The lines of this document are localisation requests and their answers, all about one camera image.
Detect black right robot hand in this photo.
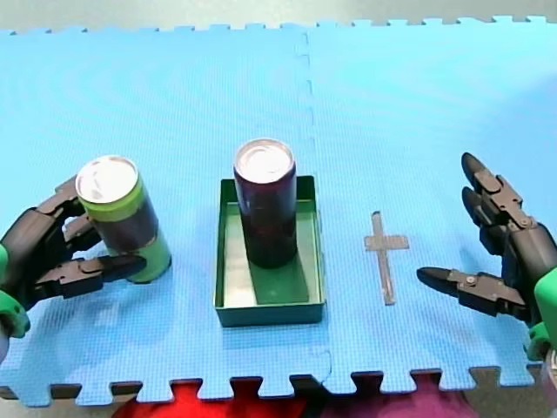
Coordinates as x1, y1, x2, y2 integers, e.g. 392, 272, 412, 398
416, 152, 557, 327

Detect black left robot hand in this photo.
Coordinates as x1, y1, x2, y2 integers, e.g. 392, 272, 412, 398
0, 173, 148, 311

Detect green can with dark band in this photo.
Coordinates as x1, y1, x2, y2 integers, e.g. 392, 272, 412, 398
75, 155, 172, 284

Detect dark purple drink can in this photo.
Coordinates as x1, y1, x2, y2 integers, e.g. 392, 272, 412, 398
232, 138, 299, 269

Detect shallow green tray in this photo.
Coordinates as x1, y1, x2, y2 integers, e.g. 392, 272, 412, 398
212, 175, 327, 329

